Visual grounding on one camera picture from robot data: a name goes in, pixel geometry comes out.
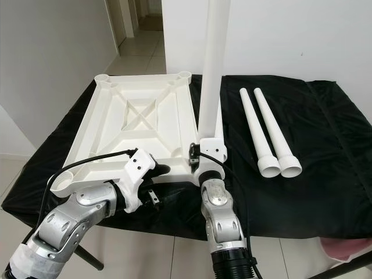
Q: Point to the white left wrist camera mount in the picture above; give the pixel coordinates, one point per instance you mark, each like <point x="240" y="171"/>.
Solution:
<point x="138" y="168"/>

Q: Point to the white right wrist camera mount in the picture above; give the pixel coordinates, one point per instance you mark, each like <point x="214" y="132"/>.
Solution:
<point x="212" y="148"/>

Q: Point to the pink round object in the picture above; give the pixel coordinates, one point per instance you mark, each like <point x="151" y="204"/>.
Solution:
<point x="349" y="249"/>

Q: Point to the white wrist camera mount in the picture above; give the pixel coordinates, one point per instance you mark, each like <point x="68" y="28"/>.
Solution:
<point x="138" y="168"/>
<point x="212" y="148"/>

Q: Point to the white plastic table leg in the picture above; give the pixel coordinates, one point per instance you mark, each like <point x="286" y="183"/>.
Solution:
<point x="274" y="128"/>
<point x="212" y="70"/>
<point x="257" y="128"/>

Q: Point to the white plastic table top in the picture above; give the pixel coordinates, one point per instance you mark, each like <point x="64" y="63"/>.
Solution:
<point x="139" y="110"/>

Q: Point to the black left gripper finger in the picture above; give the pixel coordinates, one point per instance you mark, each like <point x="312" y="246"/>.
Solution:
<point x="162" y="170"/>

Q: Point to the black metal table leg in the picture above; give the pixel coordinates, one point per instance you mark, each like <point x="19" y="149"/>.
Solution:
<point x="90" y="258"/>
<point x="349" y="272"/>

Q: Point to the white door frame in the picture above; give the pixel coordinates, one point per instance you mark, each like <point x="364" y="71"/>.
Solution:
<point x="128" y="14"/>

